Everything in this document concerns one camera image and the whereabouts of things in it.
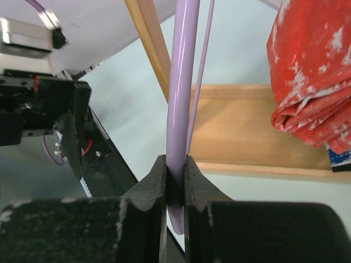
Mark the orange white trousers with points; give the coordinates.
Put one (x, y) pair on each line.
(309, 58)

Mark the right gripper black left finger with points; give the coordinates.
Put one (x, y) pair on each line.
(129, 228)

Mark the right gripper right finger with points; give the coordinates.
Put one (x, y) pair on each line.
(220, 229)

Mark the wooden clothes rack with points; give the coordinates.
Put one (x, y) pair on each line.
(233, 136)

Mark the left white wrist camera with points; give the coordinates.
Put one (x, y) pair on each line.
(27, 47)

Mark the blue patterned trousers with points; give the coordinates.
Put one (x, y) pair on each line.
(339, 163)

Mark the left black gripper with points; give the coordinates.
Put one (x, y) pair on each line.
(37, 104)

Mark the purple hanger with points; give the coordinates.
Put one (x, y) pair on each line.
(182, 61)

